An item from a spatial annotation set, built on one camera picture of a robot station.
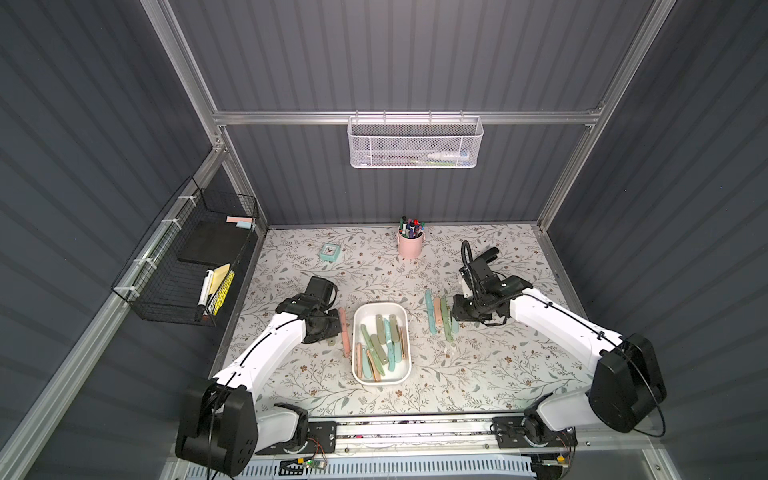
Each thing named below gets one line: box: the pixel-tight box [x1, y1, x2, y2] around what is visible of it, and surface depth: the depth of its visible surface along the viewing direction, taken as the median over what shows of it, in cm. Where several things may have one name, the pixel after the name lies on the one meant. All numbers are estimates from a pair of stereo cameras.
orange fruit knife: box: [434, 296, 442, 327], surface depth 98 cm
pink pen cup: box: [397, 228, 426, 259], surface depth 109 cm
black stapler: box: [473, 246, 499, 263], surface depth 111 cm
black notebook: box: [177, 220, 251, 265], surface depth 78 cm
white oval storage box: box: [352, 302, 412, 386], surface depth 89 cm
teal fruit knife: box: [425, 288, 437, 335], surface depth 98 cm
